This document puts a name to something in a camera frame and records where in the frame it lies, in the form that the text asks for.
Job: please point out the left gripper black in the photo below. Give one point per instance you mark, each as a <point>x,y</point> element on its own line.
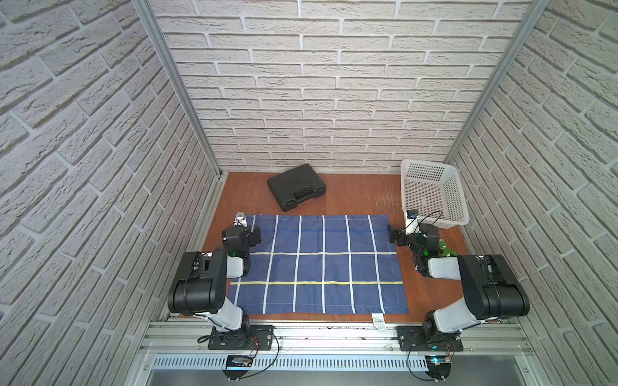
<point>250,236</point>

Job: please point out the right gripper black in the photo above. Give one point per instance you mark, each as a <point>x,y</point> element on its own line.
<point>394,231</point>

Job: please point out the blue checked pillowcase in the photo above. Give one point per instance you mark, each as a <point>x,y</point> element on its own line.
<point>326,265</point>

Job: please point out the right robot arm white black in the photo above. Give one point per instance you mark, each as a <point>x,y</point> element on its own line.
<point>490,289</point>

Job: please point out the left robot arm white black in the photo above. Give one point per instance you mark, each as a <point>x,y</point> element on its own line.
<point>199,287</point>

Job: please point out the white pillowcase label tag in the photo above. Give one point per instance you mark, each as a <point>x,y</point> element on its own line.
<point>379,321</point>

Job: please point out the green plastic toy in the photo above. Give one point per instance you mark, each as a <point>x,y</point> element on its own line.
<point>445,251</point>

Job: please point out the white perforated plastic basket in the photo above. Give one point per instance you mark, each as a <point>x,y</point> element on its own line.
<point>436,191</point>

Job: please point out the black plastic tool case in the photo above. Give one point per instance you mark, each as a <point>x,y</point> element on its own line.
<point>296,186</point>

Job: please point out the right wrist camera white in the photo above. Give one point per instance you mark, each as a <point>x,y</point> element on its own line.
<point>411,221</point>

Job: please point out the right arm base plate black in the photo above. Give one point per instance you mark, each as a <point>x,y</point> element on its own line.
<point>415,338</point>

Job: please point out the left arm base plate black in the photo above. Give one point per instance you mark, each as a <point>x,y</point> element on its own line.
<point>257,337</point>

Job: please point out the aluminium frame rail front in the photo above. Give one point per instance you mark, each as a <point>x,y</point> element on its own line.
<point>181,335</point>

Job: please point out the left controller board with cables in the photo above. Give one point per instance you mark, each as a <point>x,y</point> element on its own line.
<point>237,366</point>

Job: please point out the controller board with cables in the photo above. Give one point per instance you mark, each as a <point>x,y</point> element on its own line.
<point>237,366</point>
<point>439,368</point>

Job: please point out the right controller board with cables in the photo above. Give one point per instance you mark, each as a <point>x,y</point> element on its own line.
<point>439,368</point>

